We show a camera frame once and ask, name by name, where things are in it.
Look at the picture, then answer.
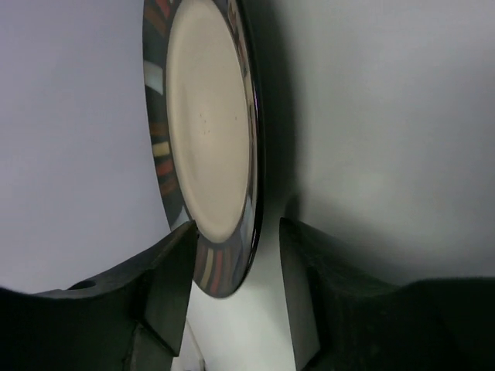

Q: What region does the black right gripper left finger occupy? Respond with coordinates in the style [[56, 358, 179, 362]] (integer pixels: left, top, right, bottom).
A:
[[1, 222, 198, 370]]

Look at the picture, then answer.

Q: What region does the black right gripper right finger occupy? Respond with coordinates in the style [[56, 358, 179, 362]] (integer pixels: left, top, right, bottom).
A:
[[278, 218, 494, 370]]

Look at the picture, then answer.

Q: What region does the striped rim round plate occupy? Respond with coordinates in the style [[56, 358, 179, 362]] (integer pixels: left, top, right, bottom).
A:
[[142, 1, 265, 298]]

